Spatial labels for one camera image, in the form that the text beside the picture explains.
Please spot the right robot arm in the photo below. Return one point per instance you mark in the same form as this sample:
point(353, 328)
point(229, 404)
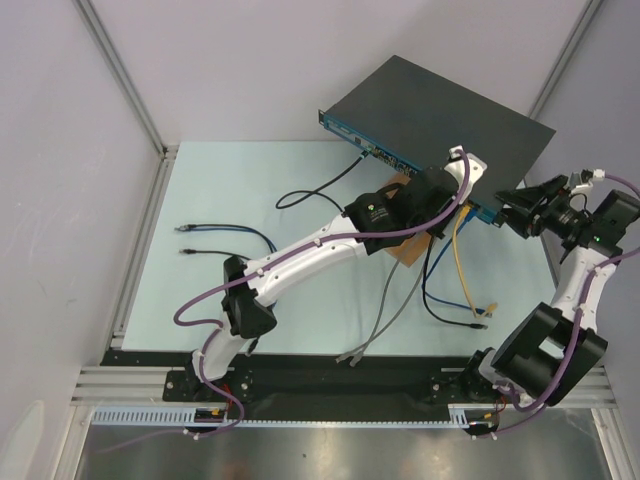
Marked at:
point(550, 351)

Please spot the right aluminium frame post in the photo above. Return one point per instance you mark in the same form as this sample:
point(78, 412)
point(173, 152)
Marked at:
point(578, 32)

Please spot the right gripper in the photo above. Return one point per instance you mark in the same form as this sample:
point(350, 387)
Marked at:
point(533, 216)

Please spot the aluminium frame post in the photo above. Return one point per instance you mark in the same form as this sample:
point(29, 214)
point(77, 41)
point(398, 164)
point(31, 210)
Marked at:
point(578, 32)
point(114, 62)

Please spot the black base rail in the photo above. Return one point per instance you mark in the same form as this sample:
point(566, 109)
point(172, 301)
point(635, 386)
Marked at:
point(317, 388)

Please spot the white slotted cable duct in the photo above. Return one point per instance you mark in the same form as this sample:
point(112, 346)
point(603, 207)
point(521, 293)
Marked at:
point(192, 417)

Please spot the black cable teal plug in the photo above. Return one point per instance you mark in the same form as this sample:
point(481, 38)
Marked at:
point(296, 197)

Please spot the left aluminium frame post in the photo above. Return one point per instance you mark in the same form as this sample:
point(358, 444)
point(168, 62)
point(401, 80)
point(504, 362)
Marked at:
point(114, 62)

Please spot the blue-faced black network switch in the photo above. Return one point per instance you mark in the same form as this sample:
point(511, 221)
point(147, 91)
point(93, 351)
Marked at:
point(409, 118)

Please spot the wooden base board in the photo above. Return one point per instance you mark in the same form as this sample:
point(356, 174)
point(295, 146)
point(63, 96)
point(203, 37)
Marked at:
point(411, 249)

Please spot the aluminium front frame rail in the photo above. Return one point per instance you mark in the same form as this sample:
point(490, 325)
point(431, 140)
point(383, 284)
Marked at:
point(145, 385)

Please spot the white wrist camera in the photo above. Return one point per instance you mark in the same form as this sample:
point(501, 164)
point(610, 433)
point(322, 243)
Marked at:
point(582, 182)
point(465, 165)

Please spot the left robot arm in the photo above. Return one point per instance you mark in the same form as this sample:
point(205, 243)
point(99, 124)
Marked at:
point(375, 221)

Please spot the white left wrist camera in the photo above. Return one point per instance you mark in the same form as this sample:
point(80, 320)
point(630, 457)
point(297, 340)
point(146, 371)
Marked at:
point(465, 165)

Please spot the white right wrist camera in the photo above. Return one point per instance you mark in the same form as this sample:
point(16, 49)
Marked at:
point(582, 182)

